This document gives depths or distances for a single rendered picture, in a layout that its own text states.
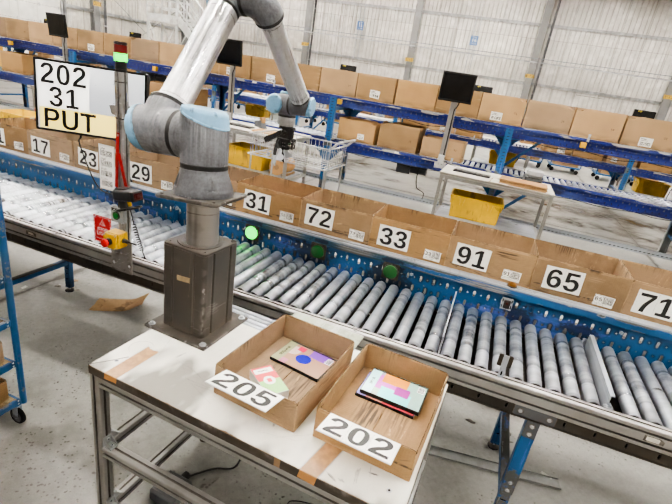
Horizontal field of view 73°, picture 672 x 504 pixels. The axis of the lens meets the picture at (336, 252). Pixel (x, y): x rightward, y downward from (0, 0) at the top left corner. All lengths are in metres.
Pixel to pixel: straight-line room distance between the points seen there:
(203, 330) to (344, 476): 0.70
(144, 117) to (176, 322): 0.69
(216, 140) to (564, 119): 5.63
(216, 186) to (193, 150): 0.13
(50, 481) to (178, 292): 1.03
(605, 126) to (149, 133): 5.89
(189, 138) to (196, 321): 0.61
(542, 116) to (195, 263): 5.65
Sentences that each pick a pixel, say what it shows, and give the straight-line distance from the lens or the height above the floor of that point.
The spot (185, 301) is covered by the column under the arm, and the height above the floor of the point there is 0.88.
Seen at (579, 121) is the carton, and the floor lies 1.56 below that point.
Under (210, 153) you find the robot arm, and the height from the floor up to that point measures 1.39.
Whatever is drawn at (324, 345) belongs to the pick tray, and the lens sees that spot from 1.62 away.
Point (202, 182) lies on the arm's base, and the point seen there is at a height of 1.30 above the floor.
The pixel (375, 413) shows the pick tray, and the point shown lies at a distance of 1.43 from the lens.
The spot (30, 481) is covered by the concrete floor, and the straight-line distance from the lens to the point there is 2.35.
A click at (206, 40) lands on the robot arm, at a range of 1.77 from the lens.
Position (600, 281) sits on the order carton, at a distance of 2.28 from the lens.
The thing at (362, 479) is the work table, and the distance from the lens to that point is 1.26.
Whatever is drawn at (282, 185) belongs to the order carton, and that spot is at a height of 1.01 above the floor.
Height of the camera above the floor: 1.67
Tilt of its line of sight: 21 degrees down
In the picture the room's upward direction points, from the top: 9 degrees clockwise
